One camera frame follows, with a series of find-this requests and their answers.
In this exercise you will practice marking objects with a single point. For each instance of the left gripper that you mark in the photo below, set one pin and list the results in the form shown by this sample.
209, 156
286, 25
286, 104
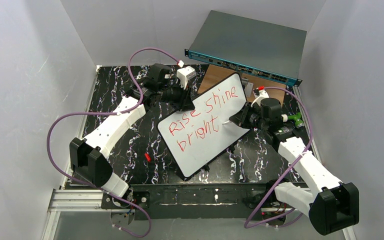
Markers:
184, 98

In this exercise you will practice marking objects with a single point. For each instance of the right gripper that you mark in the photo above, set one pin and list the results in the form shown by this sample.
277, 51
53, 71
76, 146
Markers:
244, 116

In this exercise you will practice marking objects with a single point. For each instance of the white whiteboard black frame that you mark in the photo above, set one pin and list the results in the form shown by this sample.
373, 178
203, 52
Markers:
196, 137

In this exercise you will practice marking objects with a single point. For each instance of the red marker cap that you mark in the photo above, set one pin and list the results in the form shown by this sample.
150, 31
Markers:
148, 157

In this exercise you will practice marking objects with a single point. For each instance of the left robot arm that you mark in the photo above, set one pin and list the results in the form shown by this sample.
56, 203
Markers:
89, 156

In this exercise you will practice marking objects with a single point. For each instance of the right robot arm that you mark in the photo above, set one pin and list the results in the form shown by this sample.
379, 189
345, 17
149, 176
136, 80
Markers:
331, 205

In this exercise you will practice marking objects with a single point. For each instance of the wooden board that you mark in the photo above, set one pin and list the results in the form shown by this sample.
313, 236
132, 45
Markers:
215, 74

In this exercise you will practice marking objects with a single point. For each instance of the green white toy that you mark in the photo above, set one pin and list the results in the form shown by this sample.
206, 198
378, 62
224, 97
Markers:
295, 118

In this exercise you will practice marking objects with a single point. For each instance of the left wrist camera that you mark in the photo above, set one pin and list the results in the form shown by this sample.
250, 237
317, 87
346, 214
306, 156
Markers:
185, 74

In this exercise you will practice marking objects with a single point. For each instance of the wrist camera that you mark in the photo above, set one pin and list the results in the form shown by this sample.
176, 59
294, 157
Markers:
260, 94
185, 74

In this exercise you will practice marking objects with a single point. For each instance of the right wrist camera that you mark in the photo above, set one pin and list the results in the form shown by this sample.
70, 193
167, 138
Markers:
260, 94

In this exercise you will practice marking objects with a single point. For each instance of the metal bracket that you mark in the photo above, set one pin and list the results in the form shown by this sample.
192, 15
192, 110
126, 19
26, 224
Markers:
247, 86

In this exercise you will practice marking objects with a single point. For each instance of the blue network switch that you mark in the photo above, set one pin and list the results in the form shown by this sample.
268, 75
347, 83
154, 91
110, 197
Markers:
249, 46

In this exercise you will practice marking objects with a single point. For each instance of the aluminium rail frame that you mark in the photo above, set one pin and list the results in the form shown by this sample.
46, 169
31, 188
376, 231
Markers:
168, 211

